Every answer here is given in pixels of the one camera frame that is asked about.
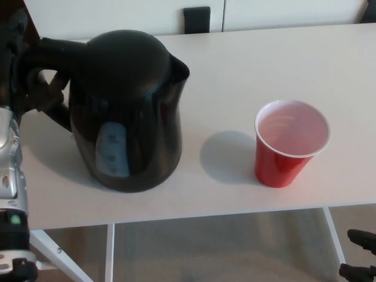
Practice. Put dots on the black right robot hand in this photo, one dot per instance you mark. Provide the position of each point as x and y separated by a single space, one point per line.
368 273

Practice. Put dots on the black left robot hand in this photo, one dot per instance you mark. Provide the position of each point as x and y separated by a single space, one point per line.
14 58

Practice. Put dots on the white cabinet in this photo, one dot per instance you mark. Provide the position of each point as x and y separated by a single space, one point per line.
117 17

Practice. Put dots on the black electric kettle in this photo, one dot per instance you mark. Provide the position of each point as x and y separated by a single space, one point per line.
132 102

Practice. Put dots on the red plastic cup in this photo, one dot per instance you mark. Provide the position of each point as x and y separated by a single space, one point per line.
276 170

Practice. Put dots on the white table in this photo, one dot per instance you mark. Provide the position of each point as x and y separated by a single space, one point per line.
249 58

